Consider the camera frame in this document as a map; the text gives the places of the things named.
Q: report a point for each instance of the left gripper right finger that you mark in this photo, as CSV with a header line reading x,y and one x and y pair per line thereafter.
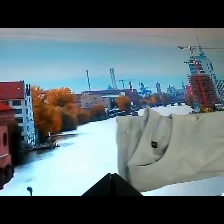
x,y
121,188

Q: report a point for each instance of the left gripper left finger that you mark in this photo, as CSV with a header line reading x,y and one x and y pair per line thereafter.
x,y
101,188

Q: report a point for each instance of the grey shirt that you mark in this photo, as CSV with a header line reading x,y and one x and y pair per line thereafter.
x,y
176,150

